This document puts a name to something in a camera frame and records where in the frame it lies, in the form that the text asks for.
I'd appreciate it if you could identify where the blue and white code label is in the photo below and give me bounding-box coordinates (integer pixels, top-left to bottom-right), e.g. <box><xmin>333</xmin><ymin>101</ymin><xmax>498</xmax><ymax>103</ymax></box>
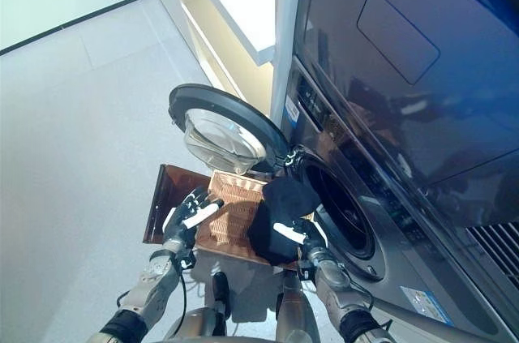
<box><xmin>284</xmin><ymin>97</ymin><xmax>302</xmax><ymax>125</ymax></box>

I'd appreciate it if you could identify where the silver right robot leg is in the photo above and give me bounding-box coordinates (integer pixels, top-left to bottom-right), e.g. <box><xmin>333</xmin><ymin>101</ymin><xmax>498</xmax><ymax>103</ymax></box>
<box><xmin>275</xmin><ymin>273</ymin><xmax>321</xmax><ymax>343</ymax></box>

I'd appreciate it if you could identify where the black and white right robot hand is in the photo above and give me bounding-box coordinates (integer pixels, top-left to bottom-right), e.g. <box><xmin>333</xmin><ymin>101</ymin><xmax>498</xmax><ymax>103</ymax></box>
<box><xmin>272</xmin><ymin>219</ymin><xmax>329</xmax><ymax>259</ymax></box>

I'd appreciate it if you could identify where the tan wicker laundry basket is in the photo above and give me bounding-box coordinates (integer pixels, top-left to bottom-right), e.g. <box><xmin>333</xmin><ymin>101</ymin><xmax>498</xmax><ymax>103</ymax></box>
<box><xmin>192</xmin><ymin>169</ymin><xmax>317</xmax><ymax>272</ymax></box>

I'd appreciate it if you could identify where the silver robot leg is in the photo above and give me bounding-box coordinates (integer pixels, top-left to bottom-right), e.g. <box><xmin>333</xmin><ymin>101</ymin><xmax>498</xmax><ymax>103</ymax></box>
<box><xmin>164</xmin><ymin>272</ymin><xmax>232</xmax><ymax>340</ymax></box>
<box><xmin>275</xmin><ymin>273</ymin><xmax>321</xmax><ymax>343</ymax></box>

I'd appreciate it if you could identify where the blue energy label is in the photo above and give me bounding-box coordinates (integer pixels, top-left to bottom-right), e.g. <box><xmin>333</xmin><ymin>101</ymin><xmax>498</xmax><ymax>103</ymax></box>
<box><xmin>399</xmin><ymin>285</ymin><xmax>453</xmax><ymax>326</ymax></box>

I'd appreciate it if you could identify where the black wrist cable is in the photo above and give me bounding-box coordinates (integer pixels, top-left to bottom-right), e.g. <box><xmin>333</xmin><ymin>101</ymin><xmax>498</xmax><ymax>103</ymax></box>
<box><xmin>116</xmin><ymin>265</ymin><xmax>190</xmax><ymax>328</ymax></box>
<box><xmin>344</xmin><ymin>265</ymin><xmax>394</xmax><ymax>332</ymax></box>

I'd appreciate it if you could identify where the round glass washing machine door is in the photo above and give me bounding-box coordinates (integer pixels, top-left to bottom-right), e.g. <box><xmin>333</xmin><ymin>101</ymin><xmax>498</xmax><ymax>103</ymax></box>
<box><xmin>168</xmin><ymin>83</ymin><xmax>291</xmax><ymax>177</ymax></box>

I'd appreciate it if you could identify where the dark navy garment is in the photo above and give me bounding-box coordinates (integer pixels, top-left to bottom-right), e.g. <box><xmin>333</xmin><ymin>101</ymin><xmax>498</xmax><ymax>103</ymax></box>
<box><xmin>247</xmin><ymin>176</ymin><xmax>321</xmax><ymax>267</ymax></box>

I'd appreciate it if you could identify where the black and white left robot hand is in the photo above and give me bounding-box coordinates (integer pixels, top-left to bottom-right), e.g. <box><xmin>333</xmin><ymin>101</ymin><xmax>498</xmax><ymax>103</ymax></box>
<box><xmin>161</xmin><ymin>185</ymin><xmax>225</xmax><ymax>251</ymax></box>

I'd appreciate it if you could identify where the white floor cable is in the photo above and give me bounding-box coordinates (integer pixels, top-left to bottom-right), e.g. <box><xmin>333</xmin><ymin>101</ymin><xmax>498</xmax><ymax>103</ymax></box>
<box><xmin>190</xmin><ymin>273</ymin><xmax>216</xmax><ymax>299</ymax></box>

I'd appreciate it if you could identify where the white counter cabinet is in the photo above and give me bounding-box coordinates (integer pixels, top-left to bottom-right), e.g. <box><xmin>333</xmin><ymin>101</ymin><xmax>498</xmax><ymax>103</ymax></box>
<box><xmin>139</xmin><ymin>0</ymin><xmax>309</xmax><ymax>125</ymax></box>

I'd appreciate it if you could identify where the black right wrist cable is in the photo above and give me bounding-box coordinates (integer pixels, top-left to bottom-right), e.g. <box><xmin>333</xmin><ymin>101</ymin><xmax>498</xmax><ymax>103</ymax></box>
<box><xmin>344</xmin><ymin>265</ymin><xmax>394</xmax><ymax>332</ymax></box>

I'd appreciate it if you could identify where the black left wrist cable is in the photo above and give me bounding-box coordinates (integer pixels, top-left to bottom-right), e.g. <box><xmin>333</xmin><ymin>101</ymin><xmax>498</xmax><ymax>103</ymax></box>
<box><xmin>116</xmin><ymin>265</ymin><xmax>190</xmax><ymax>328</ymax></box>

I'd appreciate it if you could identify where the silver left robot leg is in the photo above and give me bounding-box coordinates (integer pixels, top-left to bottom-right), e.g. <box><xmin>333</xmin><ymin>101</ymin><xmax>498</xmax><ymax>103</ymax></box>
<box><xmin>164</xmin><ymin>272</ymin><xmax>232</xmax><ymax>340</ymax></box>

